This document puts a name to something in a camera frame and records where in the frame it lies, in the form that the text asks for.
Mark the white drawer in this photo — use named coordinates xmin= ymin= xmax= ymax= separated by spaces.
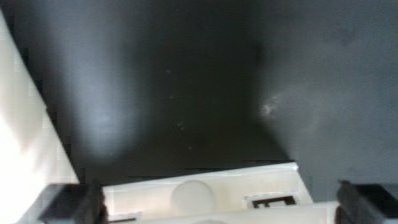
xmin=103 ymin=162 xmax=338 ymax=224

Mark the white drawer case box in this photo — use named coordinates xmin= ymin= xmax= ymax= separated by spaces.
xmin=0 ymin=10 xmax=78 ymax=224

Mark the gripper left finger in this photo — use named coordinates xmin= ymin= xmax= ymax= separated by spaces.
xmin=16 ymin=183 xmax=108 ymax=224

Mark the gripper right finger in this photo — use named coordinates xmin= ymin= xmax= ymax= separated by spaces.
xmin=334 ymin=181 xmax=398 ymax=224

